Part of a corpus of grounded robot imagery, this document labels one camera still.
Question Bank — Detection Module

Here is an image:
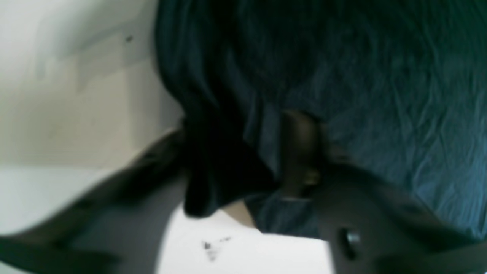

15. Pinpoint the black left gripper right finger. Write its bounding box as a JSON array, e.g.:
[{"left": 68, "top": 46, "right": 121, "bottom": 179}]
[{"left": 281, "top": 110, "right": 486, "bottom": 274}]

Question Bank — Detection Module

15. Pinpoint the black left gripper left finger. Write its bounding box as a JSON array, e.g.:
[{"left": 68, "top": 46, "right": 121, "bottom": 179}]
[{"left": 1, "top": 128, "right": 186, "bottom": 274}]

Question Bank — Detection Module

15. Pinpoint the black T-shirt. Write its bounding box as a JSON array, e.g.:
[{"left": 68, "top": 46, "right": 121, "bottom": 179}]
[{"left": 154, "top": 0, "right": 486, "bottom": 239}]

